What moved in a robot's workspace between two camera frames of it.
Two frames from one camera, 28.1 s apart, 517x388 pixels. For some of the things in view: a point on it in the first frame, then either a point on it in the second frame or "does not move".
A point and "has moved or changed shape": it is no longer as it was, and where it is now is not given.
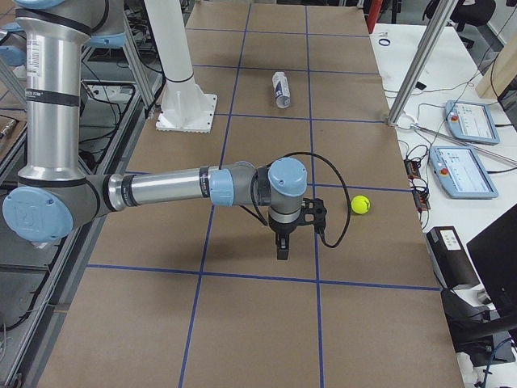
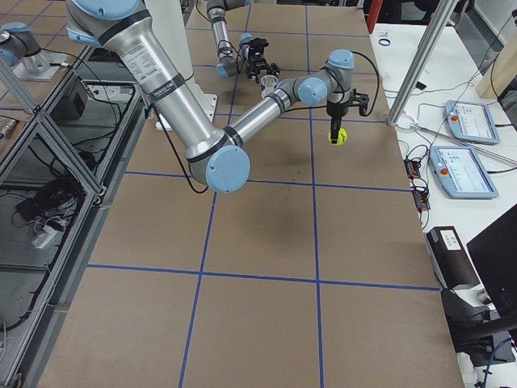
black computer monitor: [493, 255] does not move
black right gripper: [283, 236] → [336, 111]
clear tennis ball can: [281, 90] has moved or changed shape
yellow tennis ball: [360, 204] → [342, 137]
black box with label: [450, 259] does not move
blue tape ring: [384, 44] does not move
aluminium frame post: [439, 18] does not move
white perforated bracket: [185, 108] does not move
